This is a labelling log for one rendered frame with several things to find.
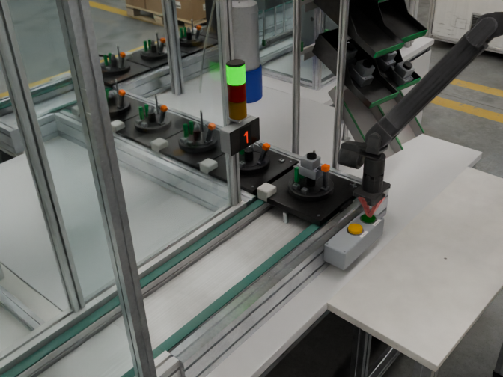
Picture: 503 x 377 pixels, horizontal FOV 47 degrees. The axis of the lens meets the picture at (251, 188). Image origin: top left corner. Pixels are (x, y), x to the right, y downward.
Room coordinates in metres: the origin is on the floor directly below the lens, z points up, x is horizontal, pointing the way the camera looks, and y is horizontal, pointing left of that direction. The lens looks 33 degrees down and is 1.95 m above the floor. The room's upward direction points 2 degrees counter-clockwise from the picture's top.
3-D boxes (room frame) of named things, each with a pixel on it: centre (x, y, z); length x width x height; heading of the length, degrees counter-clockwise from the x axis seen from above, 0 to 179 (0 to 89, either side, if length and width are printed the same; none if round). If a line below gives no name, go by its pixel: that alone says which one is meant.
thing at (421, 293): (1.46, -0.48, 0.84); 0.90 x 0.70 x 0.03; 136
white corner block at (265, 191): (1.50, -0.05, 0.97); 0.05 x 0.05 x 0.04; 48
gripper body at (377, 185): (1.35, -0.34, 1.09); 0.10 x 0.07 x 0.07; 138
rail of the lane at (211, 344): (1.20, -0.11, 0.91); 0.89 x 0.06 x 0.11; 138
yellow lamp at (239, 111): (1.44, 0.03, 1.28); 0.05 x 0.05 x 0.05
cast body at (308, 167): (1.51, -0.18, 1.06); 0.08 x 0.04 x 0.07; 49
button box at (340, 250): (1.30, -0.29, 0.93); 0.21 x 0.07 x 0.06; 138
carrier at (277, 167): (1.67, 0.01, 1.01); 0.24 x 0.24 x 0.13; 48
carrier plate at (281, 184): (1.50, -0.18, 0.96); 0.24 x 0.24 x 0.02; 48
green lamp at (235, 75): (1.44, 0.03, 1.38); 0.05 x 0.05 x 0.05
